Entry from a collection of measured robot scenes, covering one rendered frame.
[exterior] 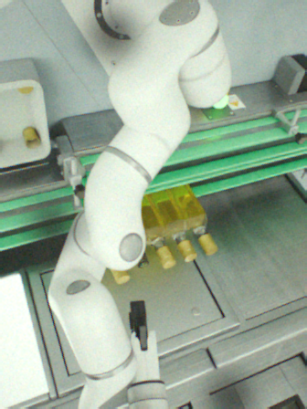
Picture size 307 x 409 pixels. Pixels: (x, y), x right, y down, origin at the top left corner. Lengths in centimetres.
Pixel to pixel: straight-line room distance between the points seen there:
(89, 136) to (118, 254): 52
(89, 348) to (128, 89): 36
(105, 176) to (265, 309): 73
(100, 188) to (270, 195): 93
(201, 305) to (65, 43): 71
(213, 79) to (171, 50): 10
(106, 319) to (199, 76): 38
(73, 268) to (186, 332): 45
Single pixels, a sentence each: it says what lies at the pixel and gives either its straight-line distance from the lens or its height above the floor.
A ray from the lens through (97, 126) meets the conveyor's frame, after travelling 106.
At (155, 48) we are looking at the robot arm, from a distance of 57.
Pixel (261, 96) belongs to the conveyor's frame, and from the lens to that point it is 126.
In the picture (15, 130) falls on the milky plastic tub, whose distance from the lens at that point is 106.
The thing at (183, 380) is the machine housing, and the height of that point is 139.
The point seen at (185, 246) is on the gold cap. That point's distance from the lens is 100.
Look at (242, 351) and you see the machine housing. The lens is 108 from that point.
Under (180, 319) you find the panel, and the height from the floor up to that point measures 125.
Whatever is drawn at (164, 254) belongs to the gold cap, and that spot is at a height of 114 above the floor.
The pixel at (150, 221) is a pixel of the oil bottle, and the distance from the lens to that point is 102.
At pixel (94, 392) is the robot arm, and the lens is 68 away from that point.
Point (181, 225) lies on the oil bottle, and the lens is 103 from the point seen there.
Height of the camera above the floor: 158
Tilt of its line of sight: 33 degrees down
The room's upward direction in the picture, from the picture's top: 153 degrees clockwise
